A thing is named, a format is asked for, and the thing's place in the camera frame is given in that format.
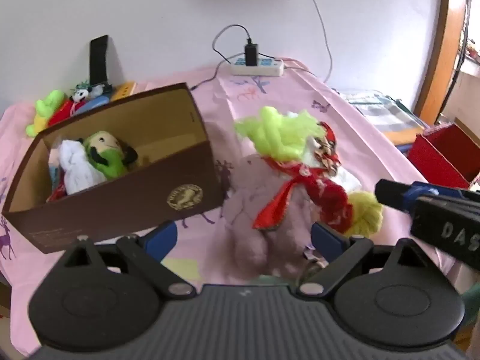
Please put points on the blue glasses case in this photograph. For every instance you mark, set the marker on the blue glasses case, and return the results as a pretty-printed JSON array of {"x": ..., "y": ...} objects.
[{"x": 95, "y": 104}]

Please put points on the green plush toy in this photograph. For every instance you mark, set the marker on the green plush toy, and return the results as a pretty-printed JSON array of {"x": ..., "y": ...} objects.
[{"x": 45, "y": 108}]

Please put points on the red box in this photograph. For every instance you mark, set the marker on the red box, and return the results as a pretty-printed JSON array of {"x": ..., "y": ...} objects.
[{"x": 438, "y": 157}]

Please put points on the purple plush toy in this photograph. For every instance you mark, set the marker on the purple plush toy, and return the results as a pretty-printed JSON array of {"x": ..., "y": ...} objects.
[{"x": 247, "y": 210}]

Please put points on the red costume doll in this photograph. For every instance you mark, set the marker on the red costume doll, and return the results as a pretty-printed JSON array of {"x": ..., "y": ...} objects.
[{"x": 326, "y": 146}]

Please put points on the small panda plush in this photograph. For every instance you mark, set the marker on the small panda plush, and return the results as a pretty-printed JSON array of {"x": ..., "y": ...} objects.
[{"x": 80, "y": 93}]

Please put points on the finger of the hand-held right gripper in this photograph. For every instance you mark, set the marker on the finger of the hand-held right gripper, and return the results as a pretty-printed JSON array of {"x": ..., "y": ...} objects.
[{"x": 393, "y": 195}]

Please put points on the green hooded plush doll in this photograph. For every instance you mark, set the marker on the green hooded plush doll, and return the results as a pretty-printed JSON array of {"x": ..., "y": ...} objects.
[{"x": 107, "y": 157}]

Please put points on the wooden door frame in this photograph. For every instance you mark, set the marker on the wooden door frame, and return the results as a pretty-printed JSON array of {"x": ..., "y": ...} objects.
[{"x": 440, "y": 45}]

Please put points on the black charger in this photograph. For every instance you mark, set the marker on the black charger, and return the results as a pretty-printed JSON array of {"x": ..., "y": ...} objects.
[{"x": 251, "y": 54}]

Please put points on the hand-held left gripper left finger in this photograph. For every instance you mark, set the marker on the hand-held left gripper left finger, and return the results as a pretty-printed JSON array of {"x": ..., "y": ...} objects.
[{"x": 162, "y": 237}]

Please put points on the pink printed bedsheet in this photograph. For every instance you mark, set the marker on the pink printed bedsheet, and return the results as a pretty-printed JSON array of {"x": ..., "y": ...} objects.
[{"x": 262, "y": 97}]

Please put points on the brown cardboard box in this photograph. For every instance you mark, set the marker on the brown cardboard box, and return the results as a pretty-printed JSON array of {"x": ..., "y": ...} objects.
[{"x": 123, "y": 202}]

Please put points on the white power strip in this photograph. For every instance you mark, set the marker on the white power strip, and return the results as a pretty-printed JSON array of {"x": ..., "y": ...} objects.
[{"x": 262, "y": 68}]

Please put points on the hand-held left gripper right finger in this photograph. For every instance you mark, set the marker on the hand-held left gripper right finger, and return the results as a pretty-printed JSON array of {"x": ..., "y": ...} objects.
[{"x": 325, "y": 238}]

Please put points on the black smartphone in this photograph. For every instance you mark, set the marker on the black smartphone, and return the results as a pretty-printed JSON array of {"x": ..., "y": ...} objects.
[{"x": 99, "y": 58}]

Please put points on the red plush toy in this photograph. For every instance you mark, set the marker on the red plush toy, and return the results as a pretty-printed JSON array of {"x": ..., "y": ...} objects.
[{"x": 62, "y": 114}]

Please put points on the plaid cloth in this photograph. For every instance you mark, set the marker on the plaid cloth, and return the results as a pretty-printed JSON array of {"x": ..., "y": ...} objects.
[{"x": 378, "y": 108}]

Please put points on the yellow book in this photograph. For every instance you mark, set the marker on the yellow book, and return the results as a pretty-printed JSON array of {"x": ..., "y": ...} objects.
[{"x": 123, "y": 90}]

